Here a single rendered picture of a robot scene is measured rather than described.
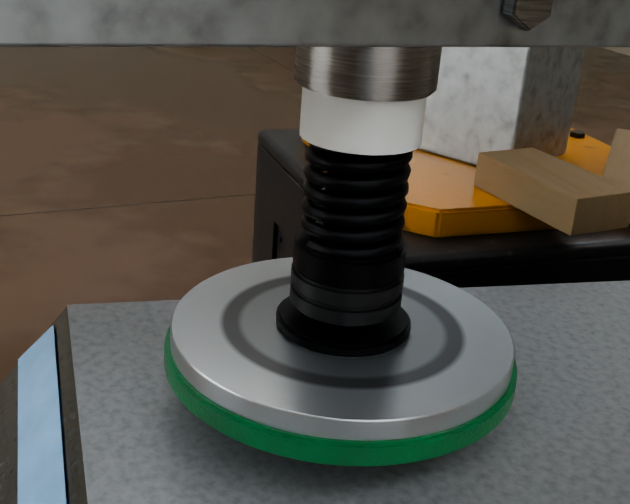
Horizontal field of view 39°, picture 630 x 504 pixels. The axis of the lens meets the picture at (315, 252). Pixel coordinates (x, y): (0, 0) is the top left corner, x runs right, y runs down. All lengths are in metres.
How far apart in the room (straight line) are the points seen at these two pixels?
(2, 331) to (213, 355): 2.01
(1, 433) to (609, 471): 0.40
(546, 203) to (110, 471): 0.79
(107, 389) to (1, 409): 0.11
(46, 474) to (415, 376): 0.22
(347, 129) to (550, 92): 0.95
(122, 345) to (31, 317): 1.93
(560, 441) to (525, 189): 0.66
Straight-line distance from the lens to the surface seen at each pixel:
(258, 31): 0.40
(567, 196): 1.16
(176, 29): 0.39
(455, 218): 1.20
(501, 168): 1.25
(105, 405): 0.58
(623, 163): 1.43
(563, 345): 0.71
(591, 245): 1.27
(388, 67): 0.47
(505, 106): 1.35
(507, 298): 0.77
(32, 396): 0.65
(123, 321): 0.68
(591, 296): 0.80
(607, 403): 0.64
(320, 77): 0.48
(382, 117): 0.48
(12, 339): 2.47
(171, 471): 0.53
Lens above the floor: 1.18
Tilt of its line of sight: 23 degrees down
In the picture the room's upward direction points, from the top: 4 degrees clockwise
